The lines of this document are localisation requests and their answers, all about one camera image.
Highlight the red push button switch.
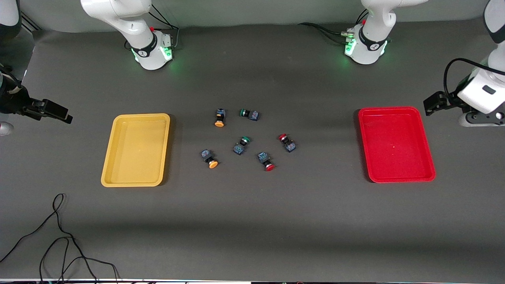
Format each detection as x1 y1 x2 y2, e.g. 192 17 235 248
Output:
257 151 276 172
278 133 297 153

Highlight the red plastic tray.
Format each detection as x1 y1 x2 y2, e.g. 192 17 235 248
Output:
358 106 436 184

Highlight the yellow plastic tray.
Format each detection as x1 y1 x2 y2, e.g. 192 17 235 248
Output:
101 113 171 187

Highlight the dark grey table mat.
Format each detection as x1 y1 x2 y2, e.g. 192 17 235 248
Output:
0 16 505 282

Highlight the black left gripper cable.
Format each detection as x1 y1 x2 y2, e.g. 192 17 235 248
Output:
443 58 505 97

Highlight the aluminium frame rail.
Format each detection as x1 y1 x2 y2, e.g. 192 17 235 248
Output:
20 11 41 32

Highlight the thin black loose cable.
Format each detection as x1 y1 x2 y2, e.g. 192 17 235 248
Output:
0 193 119 284

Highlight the black right arm base cable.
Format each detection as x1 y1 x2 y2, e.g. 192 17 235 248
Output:
148 4 180 50

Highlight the black arm base cable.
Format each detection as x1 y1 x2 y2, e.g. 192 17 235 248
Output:
298 22 355 44
148 4 180 50

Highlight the black left arm base cable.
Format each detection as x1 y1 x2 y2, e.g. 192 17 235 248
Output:
298 22 355 44

